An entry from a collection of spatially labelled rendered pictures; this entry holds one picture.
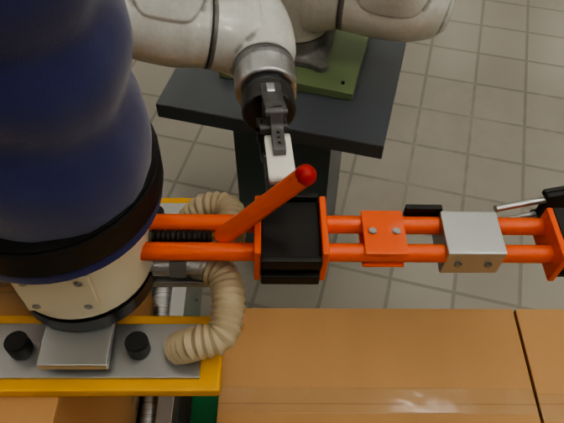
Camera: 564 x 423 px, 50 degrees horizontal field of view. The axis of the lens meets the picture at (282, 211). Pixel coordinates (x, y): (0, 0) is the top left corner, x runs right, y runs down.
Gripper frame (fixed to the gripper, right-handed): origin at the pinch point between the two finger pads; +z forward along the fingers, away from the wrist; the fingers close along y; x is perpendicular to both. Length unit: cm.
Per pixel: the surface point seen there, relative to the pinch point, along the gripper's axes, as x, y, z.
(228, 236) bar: 6.5, -0.6, 3.4
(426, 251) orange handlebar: -16.1, 1.0, 6.6
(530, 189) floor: -97, 108, -81
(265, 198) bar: 2.1, -6.8, 3.1
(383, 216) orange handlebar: -12.0, 0.3, 1.8
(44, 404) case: 29.8, 13.3, 15.7
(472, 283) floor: -66, 108, -46
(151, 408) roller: 24, 53, 3
